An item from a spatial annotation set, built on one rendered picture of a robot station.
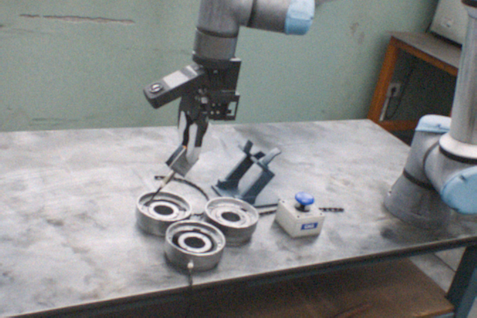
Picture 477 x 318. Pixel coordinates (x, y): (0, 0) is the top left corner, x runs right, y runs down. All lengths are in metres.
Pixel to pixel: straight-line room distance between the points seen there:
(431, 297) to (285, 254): 0.60
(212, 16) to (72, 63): 1.71
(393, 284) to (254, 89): 1.67
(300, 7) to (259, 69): 2.03
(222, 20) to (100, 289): 0.48
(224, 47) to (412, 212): 0.60
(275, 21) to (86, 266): 0.52
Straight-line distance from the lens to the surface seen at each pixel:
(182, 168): 1.19
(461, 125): 1.26
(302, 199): 1.26
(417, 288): 1.72
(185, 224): 1.17
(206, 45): 1.09
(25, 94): 2.74
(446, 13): 3.48
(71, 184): 1.32
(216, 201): 1.26
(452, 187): 1.27
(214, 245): 1.13
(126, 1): 2.72
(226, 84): 1.14
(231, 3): 1.07
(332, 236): 1.31
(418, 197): 1.44
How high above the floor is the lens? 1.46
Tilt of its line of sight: 24 degrees down
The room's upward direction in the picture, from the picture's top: 12 degrees clockwise
